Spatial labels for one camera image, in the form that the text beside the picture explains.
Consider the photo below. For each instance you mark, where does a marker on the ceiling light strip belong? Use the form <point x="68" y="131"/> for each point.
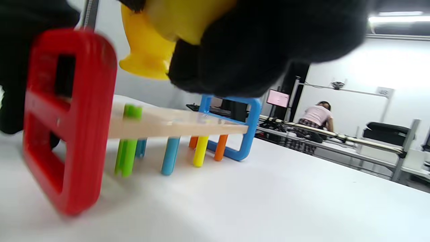
<point x="399" y="17"/>

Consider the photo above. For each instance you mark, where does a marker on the person's left hand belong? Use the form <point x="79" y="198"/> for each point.
<point x="20" y="40"/>

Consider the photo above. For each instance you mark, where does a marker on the pink screen monitor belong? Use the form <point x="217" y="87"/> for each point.
<point x="277" y="98"/>

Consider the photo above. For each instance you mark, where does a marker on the orange peg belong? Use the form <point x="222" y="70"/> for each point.
<point x="193" y="142"/>
<point x="221" y="148"/>

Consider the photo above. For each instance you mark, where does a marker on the person's right hand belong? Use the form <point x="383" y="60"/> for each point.
<point x="268" y="37"/>

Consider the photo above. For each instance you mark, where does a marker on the yellow peg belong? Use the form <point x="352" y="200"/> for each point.
<point x="200" y="151"/>

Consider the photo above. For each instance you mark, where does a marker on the white partition board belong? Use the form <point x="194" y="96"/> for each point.
<point x="356" y="111"/>

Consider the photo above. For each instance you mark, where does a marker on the black printer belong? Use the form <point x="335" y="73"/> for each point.
<point x="386" y="133"/>

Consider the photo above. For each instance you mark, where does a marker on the dark vertical post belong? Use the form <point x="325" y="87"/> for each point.
<point x="89" y="13"/>

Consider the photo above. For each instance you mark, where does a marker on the yellow toy hammer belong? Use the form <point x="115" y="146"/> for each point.
<point x="147" y="50"/>

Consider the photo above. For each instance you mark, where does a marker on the long workbench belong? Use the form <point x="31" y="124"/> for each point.
<point x="352" y="138"/>

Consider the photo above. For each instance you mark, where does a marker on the rainbow hammer bench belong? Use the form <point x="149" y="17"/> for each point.
<point x="87" y="117"/>

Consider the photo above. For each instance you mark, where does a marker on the black pillar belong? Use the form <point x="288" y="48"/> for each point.
<point x="297" y="77"/>

